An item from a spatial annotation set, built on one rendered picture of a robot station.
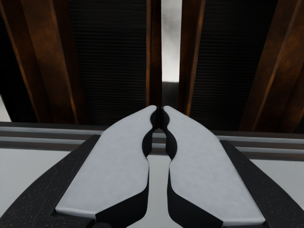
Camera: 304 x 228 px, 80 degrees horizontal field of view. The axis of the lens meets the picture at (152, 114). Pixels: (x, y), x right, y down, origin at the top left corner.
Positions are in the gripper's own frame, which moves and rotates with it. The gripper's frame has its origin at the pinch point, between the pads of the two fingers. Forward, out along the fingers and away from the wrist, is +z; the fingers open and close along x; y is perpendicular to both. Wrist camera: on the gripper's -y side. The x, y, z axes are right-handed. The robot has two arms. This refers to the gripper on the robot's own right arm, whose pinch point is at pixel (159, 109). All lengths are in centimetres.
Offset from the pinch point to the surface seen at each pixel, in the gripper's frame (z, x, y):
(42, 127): 8.1, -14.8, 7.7
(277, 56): 18.4, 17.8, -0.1
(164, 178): 5.6, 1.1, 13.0
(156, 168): 5.6, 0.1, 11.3
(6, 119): 90, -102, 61
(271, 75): 18.3, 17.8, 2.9
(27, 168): 5.6, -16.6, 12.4
